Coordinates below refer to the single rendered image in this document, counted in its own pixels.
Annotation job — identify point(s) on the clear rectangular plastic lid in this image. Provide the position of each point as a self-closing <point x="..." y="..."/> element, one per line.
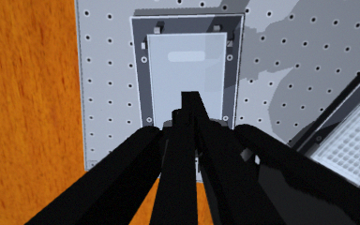
<point x="186" y="62"/>

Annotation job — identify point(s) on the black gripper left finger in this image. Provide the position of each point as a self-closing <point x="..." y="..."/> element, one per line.
<point x="113" y="190"/>

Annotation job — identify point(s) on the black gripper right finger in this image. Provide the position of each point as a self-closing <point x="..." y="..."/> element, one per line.
<point x="290" y="186"/>

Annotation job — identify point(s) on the grey flat rectangular base plate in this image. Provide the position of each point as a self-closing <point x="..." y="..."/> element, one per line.
<point x="296" y="58"/>

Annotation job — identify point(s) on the white multi-well plate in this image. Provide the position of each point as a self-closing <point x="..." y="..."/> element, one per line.
<point x="340" y="149"/>

